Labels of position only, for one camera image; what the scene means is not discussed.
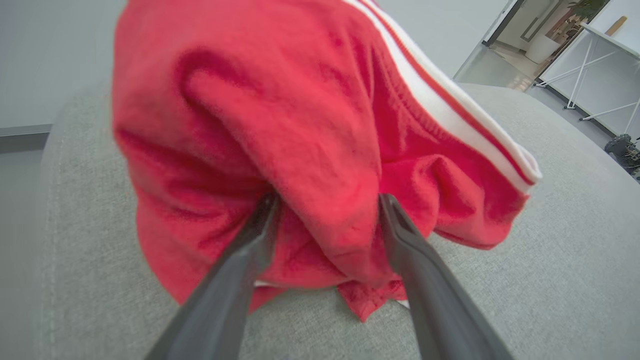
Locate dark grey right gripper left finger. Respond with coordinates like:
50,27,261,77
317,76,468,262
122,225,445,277
144,192,282,360

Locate grey fabric sofa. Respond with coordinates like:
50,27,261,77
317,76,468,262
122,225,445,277
35,81,640,360

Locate green potted plant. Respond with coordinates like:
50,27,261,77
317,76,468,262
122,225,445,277
569,0,610,22

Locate white folding table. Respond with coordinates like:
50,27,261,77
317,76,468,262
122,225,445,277
532,22,640,140

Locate red garment with white stripes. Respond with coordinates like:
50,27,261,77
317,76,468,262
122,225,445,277
111,0,544,324

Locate dark machine base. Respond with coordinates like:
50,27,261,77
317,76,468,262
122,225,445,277
603,133,640,180

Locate white plant pot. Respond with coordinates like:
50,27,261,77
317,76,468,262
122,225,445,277
524,33,562,64

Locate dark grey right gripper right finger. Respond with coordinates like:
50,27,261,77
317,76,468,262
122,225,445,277
377,192,517,360

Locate light wooden stick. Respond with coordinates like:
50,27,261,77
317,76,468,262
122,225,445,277
604,15,629,37

